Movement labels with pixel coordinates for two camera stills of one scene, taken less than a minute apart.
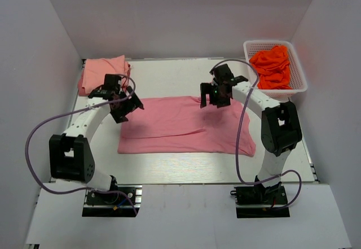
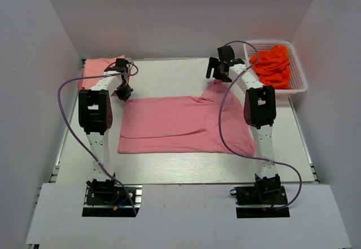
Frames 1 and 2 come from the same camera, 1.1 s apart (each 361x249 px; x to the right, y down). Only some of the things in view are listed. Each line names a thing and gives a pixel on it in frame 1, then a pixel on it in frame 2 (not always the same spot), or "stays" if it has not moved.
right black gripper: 213,97 -> 220,68
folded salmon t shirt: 95,70 stays
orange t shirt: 272,68 stays
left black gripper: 127,105 -> 124,91
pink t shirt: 179,125 stays
